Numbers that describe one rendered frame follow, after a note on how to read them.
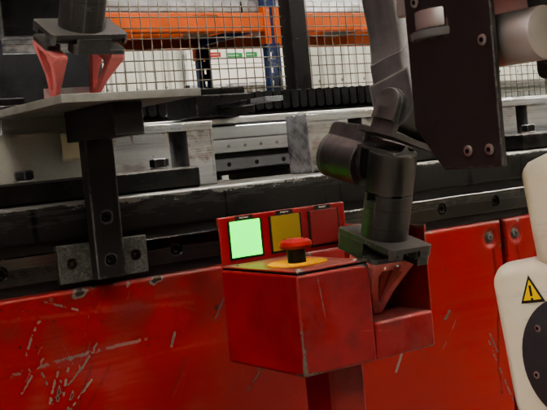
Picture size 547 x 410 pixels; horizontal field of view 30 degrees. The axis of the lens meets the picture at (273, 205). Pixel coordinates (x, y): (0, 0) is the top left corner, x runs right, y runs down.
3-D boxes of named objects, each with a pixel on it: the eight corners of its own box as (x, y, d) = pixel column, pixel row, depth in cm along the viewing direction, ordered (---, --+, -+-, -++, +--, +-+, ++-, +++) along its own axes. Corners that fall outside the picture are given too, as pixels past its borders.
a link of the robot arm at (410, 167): (396, 150, 116) (428, 146, 120) (352, 137, 121) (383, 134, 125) (391, 208, 118) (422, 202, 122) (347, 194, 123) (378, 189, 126)
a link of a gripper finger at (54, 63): (28, 92, 132) (32, 22, 128) (79, 89, 136) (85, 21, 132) (47, 112, 127) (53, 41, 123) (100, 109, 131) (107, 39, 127)
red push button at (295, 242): (294, 271, 119) (291, 240, 119) (274, 269, 122) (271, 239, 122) (321, 266, 121) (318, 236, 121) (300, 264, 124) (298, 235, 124)
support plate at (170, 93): (61, 102, 113) (60, 93, 113) (-16, 121, 135) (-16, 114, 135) (201, 95, 123) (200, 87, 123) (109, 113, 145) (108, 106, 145)
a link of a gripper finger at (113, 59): (47, 91, 133) (53, 22, 129) (98, 89, 137) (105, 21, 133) (68, 111, 128) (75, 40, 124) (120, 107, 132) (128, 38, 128)
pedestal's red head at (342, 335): (306, 378, 113) (291, 218, 113) (229, 362, 127) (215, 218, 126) (436, 345, 125) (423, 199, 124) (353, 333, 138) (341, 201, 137)
